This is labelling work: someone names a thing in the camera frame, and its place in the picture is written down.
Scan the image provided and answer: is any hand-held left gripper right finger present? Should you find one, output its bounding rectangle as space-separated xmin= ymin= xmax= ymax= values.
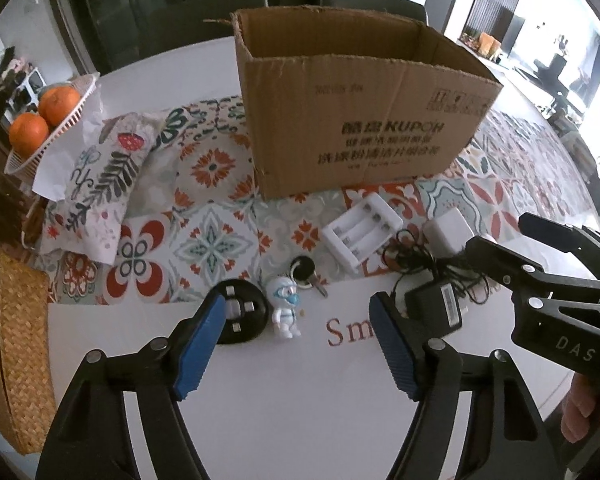
xmin=369 ymin=291 xmax=571 ymax=480

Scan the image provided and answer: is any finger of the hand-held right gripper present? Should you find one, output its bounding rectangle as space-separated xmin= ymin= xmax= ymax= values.
xmin=464 ymin=236 xmax=600 ymax=306
xmin=519 ymin=212 xmax=600 ymax=281

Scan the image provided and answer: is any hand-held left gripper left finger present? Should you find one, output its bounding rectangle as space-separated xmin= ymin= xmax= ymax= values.
xmin=40 ymin=292 xmax=228 ymax=480

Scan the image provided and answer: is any black round disc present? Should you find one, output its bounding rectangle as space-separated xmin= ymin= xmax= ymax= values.
xmin=214 ymin=279 xmax=269 ymax=346

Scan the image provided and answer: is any black power adapter with cable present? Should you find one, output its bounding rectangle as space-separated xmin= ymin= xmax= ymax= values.
xmin=380 ymin=229 xmax=503 ymax=339

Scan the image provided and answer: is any white power adapter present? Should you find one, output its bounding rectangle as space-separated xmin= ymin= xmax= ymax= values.
xmin=424 ymin=211 xmax=476 ymax=257

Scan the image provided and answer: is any astronaut keychain with key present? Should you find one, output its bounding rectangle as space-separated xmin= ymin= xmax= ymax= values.
xmin=266 ymin=255 xmax=332 ymax=341

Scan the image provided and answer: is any white battery charger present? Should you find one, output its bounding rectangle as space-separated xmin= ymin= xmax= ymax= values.
xmin=321 ymin=192 xmax=405 ymax=275

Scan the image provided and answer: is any brown cardboard box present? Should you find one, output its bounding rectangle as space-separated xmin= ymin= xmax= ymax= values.
xmin=231 ymin=5 xmax=504 ymax=200

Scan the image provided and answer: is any person's right hand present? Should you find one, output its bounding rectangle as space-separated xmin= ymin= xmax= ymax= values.
xmin=561 ymin=376 xmax=600 ymax=444

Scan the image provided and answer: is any patterned table runner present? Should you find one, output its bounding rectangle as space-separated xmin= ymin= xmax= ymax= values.
xmin=35 ymin=95 xmax=598 ymax=306

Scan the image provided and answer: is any woven straw box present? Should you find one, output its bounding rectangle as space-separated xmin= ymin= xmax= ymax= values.
xmin=0 ymin=250 xmax=51 ymax=456

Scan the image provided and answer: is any floral patterned cloth pouch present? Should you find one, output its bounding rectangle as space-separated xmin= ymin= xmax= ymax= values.
xmin=42 ymin=112 xmax=173 ymax=266

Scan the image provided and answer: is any white console with orange decor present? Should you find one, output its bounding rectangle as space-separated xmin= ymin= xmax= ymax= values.
xmin=457 ymin=30 xmax=511 ymax=63

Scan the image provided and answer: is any white fruit basket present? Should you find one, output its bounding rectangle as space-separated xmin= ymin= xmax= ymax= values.
xmin=4 ymin=72 xmax=102 ymax=177

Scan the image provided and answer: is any orange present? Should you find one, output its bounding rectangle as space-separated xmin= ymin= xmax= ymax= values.
xmin=39 ymin=86 xmax=81 ymax=127
xmin=8 ymin=112 xmax=50 ymax=157

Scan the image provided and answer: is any dark dining chair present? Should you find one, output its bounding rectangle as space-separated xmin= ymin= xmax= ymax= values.
xmin=145 ymin=0 xmax=270 ymax=73
xmin=321 ymin=0 xmax=427 ymax=26

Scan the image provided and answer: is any white shoe rack with items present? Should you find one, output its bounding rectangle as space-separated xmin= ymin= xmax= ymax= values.
xmin=0 ymin=45 xmax=46 ymax=126

